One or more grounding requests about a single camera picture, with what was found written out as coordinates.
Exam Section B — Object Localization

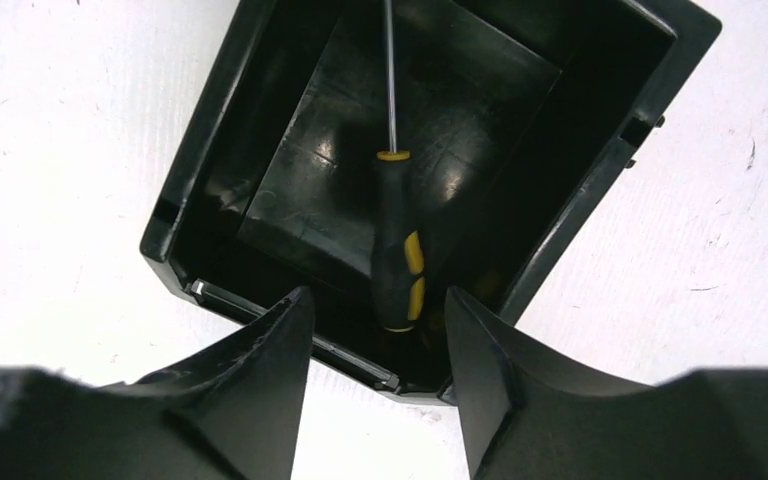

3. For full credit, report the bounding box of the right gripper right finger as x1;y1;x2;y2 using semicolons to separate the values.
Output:
445;288;768;479

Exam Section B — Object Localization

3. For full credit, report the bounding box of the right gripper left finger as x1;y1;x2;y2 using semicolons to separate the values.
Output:
0;287;315;479

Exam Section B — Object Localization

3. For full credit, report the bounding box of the black yellow screwdriver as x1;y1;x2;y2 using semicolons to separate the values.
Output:
371;1;425;333

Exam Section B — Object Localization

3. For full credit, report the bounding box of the black plastic bin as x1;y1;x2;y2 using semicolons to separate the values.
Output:
140;1;722;405

